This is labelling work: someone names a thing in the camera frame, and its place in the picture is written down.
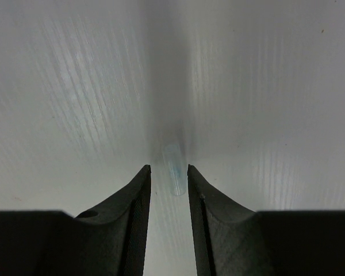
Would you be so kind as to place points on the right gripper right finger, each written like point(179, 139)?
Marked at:
point(230, 239)

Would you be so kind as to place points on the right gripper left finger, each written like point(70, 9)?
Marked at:
point(107, 239)

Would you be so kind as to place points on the transparent blue pen cap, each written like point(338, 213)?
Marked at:
point(176, 167)

